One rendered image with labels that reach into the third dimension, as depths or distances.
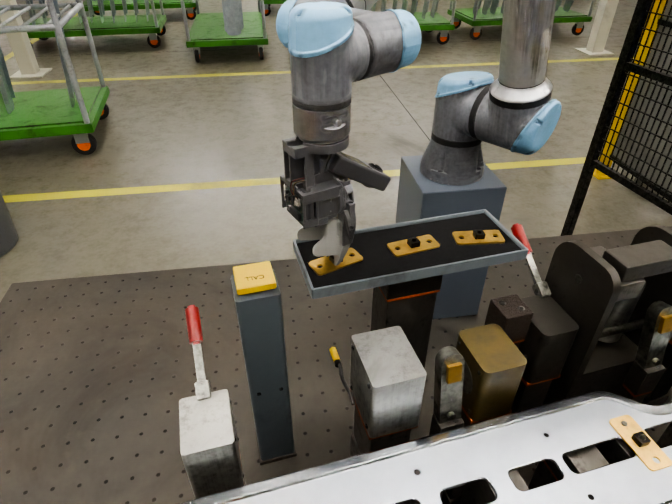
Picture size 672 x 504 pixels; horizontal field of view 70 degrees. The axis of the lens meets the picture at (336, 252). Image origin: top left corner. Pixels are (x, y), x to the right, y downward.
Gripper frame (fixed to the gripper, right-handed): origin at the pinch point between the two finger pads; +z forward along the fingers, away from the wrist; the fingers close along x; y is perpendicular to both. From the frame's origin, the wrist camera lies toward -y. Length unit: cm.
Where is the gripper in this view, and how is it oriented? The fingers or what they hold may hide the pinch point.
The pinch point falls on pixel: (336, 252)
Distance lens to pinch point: 76.3
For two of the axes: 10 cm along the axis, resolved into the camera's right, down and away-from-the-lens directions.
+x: 5.1, 5.0, -7.0
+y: -8.6, 3.0, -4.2
